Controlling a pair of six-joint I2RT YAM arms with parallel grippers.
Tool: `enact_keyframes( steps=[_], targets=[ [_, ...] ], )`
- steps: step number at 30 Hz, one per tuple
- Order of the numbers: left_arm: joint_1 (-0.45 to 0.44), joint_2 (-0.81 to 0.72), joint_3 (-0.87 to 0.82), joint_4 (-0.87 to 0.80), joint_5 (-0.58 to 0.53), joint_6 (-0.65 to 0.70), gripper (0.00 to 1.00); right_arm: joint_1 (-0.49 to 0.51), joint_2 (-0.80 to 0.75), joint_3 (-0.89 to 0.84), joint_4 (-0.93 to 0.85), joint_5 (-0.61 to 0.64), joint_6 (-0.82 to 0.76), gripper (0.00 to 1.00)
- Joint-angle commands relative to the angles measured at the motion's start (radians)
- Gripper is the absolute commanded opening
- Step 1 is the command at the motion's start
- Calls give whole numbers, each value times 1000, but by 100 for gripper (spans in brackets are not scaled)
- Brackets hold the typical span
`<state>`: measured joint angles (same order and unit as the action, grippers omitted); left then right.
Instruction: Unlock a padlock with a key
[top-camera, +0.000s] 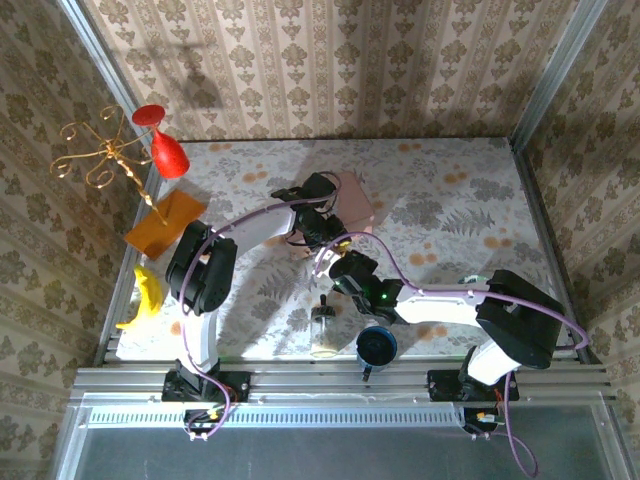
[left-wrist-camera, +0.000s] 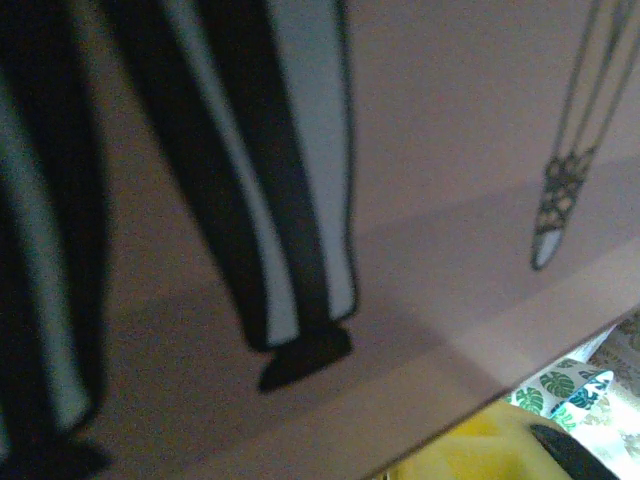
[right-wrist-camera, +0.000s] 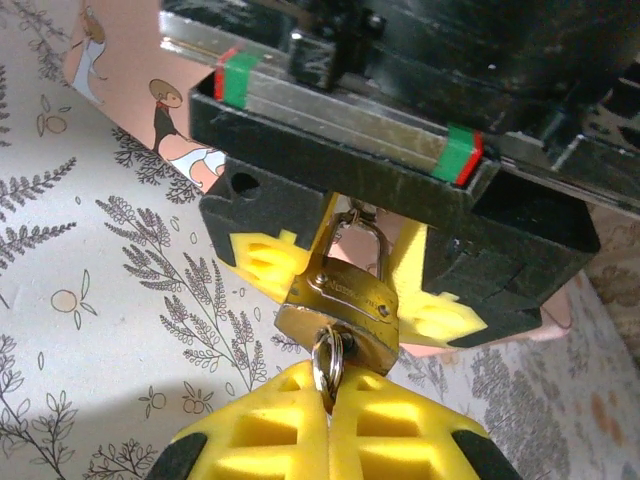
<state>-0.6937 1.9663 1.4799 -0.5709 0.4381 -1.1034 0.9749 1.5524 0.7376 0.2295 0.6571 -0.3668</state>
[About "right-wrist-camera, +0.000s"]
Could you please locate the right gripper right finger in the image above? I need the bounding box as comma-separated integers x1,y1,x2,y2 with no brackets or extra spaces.
329,369,521,480

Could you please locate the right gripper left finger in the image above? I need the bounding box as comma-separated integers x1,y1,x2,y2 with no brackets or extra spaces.
144,359,332,480

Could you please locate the silver key with ring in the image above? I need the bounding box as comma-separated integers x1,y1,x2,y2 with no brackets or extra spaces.
310,322,359,416

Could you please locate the brass padlock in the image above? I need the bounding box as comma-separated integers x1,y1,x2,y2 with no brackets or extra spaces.
273,208,402,377

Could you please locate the pink tin box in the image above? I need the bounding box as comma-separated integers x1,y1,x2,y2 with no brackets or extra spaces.
63,0,574,357

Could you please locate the floral tablecloth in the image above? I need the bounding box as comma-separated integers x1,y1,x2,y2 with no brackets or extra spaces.
0,0,640,480

